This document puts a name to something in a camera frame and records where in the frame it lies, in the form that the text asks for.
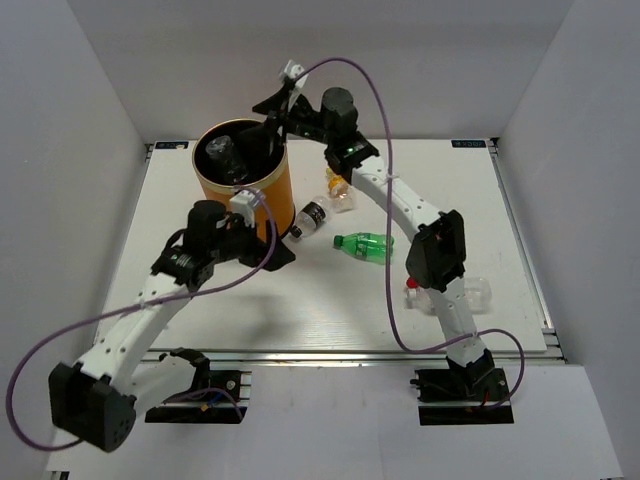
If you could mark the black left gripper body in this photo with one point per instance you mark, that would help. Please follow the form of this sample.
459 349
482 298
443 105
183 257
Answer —
240 243

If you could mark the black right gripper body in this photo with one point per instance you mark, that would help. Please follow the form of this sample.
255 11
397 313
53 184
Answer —
307 122

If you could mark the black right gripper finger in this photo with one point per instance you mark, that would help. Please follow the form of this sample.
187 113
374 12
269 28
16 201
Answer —
258 141
277 102

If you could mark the clear bottle black cap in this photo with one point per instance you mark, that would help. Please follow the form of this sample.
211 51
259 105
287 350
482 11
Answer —
311 217

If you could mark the clear bottle yellow cap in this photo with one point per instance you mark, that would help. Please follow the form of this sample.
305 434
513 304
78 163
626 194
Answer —
340 192

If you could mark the green plastic bottle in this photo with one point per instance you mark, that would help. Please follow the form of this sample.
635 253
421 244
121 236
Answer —
369 247

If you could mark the clear bottle blue orange label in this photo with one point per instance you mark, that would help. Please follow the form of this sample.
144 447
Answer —
477 292

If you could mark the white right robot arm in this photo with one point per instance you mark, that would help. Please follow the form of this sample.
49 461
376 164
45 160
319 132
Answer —
438 249

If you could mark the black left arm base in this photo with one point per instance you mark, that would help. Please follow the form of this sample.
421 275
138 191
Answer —
222 399

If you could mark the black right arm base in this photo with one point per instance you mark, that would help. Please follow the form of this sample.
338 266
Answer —
444 402

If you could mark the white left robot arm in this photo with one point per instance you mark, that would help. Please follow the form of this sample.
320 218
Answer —
100 396

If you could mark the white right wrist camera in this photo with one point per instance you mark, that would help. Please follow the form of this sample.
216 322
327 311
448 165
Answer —
293 71

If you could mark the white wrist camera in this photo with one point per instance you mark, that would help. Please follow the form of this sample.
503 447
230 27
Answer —
293 71
246 202

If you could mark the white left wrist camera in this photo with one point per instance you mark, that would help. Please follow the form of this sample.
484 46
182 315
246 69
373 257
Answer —
246 202

